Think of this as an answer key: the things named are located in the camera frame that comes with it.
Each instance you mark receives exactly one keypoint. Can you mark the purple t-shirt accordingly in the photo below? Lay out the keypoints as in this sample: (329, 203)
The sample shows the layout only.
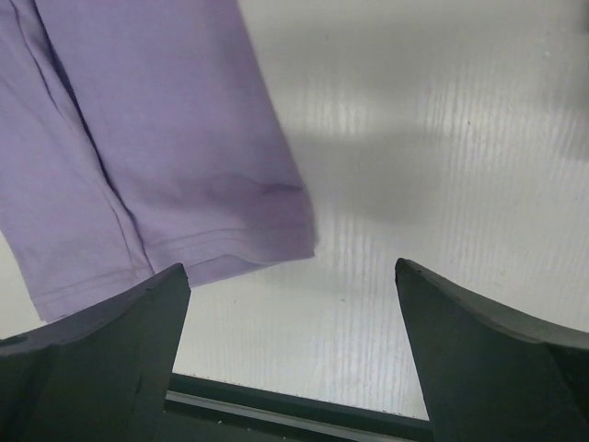
(136, 135)

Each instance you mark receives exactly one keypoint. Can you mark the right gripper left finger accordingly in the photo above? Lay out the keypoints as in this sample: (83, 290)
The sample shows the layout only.
(101, 374)

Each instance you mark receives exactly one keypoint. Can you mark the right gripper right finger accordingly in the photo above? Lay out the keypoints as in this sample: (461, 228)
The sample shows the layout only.
(489, 372)

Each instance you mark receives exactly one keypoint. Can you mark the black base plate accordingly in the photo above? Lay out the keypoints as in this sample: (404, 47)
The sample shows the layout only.
(387, 424)

